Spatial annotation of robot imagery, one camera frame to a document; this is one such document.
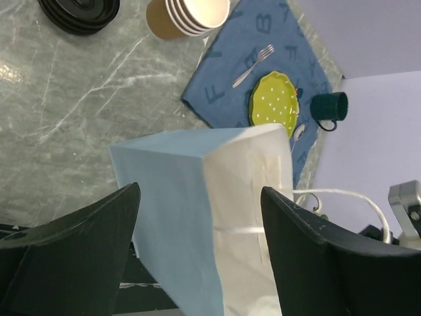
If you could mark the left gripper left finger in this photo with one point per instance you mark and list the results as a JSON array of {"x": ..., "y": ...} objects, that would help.
[{"x": 72, "y": 265}]

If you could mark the dark green enamel mug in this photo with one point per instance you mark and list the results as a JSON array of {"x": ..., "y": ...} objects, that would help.
[{"x": 329, "y": 106}]

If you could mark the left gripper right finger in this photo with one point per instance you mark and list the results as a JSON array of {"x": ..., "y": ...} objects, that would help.
[{"x": 322, "y": 269}]

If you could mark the silver fork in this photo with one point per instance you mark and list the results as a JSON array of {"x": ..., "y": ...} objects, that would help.
[{"x": 261, "y": 56}]

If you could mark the yellow plate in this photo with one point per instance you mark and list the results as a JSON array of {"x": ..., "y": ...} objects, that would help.
[{"x": 274, "y": 100}]

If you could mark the blue letter-print cloth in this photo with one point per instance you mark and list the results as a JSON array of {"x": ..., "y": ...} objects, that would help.
[{"x": 251, "y": 27}]

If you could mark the stack of black lids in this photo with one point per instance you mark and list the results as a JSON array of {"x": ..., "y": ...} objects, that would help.
[{"x": 80, "y": 17}]

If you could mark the light blue paper bag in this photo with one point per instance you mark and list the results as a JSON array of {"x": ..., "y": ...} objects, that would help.
[{"x": 199, "y": 226}]

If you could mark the stack of brown paper cups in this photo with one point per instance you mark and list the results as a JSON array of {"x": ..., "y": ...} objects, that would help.
[{"x": 173, "y": 19}]

